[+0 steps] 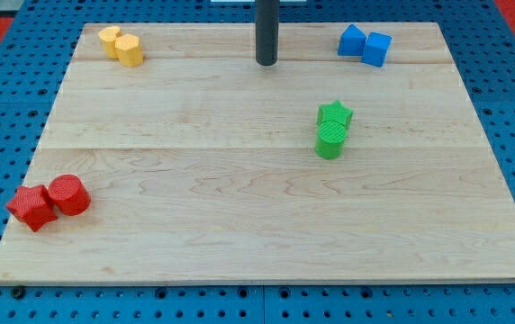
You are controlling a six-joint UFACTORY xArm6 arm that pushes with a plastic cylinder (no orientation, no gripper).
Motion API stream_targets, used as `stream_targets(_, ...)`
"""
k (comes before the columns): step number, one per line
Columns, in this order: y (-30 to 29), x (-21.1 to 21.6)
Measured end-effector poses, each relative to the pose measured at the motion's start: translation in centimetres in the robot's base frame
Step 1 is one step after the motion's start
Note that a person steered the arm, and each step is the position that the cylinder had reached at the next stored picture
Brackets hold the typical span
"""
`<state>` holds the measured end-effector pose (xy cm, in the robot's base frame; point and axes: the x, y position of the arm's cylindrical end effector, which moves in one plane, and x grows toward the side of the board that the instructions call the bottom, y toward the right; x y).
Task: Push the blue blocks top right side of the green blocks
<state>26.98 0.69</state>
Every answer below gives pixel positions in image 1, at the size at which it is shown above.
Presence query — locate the blue cube block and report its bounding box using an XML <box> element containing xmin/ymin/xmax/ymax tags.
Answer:
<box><xmin>361</xmin><ymin>31</ymin><xmax>392</xmax><ymax>68</ymax></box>

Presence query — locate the yellow heart block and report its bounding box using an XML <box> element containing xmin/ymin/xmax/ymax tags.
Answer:
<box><xmin>98</xmin><ymin>25</ymin><xmax>122</xmax><ymax>59</ymax></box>

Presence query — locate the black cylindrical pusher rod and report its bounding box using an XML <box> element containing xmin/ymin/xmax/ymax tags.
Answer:
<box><xmin>255</xmin><ymin>0</ymin><xmax>280</xmax><ymax>66</ymax></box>

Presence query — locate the green cylinder block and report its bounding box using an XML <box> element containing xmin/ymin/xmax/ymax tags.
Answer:
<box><xmin>314</xmin><ymin>121</ymin><xmax>347</xmax><ymax>159</ymax></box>

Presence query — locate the wooden board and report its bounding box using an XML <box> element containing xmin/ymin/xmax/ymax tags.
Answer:
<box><xmin>0</xmin><ymin>22</ymin><xmax>515</xmax><ymax>286</ymax></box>

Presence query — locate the green star block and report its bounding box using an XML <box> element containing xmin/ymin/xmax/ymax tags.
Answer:
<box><xmin>316</xmin><ymin>101</ymin><xmax>354</xmax><ymax>131</ymax></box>

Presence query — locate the red star block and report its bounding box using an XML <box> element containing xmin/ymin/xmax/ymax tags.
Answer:
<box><xmin>5</xmin><ymin>184</ymin><xmax>58</xmax><ymax>232</ymax></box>

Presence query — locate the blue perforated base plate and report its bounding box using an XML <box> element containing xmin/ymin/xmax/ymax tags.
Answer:
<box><xmin>0</xmin><ymin>0</ymin><xmax>515</xmax><ymax>323</ymax></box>

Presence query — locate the blue triangular block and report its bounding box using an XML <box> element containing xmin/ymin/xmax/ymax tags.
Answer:
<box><xmin>338</xmin><ymin>24</ymin><xmax>366</xmax><ymax>57</ymax></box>

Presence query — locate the red cylinder block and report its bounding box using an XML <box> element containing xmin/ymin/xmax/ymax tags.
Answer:
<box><xmin>48</xmin><ymin>174</ymin><xmax>91</xmax><ymax>216</ymax></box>

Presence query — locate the yellow hexagon block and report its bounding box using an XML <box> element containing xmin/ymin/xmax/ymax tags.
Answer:
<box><xmin>114</xmin><ymin>34</ymin><xmax>144</xmax><ymax>68</ymax></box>

